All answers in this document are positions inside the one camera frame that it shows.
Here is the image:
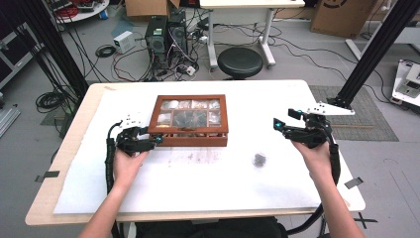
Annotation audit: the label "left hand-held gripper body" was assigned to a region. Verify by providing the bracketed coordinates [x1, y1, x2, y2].
[115, 113, 156, 155]

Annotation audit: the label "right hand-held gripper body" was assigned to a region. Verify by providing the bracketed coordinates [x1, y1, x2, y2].
[284, 102, 356, 150]

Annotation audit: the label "wooden box with glass lid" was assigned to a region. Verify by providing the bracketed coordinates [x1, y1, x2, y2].
[147, 94, 230, 148]

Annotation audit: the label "dark grey stone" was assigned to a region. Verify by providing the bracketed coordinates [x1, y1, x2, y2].
[252, 152, 267, 169]

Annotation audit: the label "person's left hand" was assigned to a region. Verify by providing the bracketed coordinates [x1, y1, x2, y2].
[113, 150, 150, 190]

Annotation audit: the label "person's right hand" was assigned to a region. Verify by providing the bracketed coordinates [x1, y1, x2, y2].
[291, 141, 333, 181]

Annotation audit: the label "white foam sheet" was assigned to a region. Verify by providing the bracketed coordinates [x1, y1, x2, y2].
[53, 80, 326, 216]

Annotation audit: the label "grey floor mat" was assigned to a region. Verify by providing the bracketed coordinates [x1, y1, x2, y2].
[309, 84, 399, 143]

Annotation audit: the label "black tape strip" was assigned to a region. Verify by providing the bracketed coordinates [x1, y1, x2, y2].
[34, 170, 61, 183]
[344, 177, 365, 190]

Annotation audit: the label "black round stool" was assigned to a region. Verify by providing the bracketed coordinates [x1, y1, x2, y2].
[217, 47, 264, 80]

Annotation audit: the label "black computer tower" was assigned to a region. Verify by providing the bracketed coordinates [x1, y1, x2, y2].
[167, 10, 189, 58]
[144, 15, 170, 71]

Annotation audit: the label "small white box device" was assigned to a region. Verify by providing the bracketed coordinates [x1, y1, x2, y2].
[113, 30, 137, 55]

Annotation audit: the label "black tape cross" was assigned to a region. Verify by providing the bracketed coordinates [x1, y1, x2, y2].
[350, 212, 378, 230]

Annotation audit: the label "black metal stand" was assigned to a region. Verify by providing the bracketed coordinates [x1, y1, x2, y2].
[18, 0, 89, 99]
[326, 0, 420, 114]

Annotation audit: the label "person's legs in dark pants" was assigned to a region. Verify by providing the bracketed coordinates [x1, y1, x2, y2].
[134, 216, 288, 238]

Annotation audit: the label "cardboard box with black print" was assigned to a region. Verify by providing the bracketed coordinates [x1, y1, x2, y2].
[310, 0, 386, 39]

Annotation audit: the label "white flat device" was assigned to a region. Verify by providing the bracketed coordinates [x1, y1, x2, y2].
[391, 59, 420, 108]

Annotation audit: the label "white desk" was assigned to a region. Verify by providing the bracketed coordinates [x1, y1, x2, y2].
[199, 0, 306, 70]

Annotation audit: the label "plain cardboard box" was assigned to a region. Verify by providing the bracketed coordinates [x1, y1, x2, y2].
[124, 0, 181, 19]

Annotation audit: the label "round white table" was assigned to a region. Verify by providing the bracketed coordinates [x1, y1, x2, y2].
[46, 0, 111, 25]

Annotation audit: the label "grey metal rack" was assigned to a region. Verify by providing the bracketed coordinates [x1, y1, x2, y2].
[0, 23, 38, 90]

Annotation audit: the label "left hand-held gripper black cable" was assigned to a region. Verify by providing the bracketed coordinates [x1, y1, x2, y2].
[105, 121, 124, 196]

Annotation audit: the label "hand-held gripper black cable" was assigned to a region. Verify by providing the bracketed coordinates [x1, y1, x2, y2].
[105, 121, 124, 196]
[286, 142, 342, 237]

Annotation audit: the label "right hand-held gripper black cable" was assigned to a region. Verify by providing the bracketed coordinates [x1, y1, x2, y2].
[286, 142, 342, 237]

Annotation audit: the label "small black cable coil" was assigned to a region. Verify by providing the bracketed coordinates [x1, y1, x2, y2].
[94, 44, 118, 60]

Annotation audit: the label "large black cable coil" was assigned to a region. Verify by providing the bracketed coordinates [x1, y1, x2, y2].
[35, 90, 67, 114]

